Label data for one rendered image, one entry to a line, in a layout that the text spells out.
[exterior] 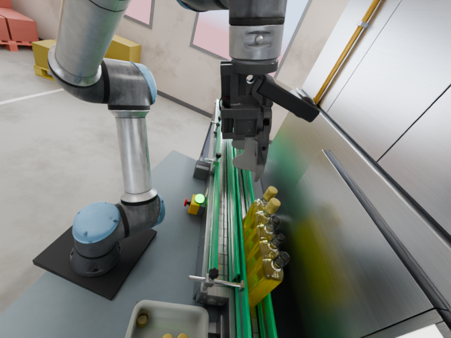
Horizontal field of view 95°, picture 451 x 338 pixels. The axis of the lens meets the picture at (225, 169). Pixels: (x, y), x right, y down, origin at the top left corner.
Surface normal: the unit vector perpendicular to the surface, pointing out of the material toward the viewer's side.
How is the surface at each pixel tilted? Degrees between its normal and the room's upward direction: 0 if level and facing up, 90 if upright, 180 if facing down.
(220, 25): 90
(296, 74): 90
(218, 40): 90
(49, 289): 0
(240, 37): 102
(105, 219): 8
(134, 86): 63
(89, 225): 8
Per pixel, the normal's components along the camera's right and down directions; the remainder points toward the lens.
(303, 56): -0.25, 0.51
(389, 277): -0.95, -0.26
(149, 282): 0.33, -0.76
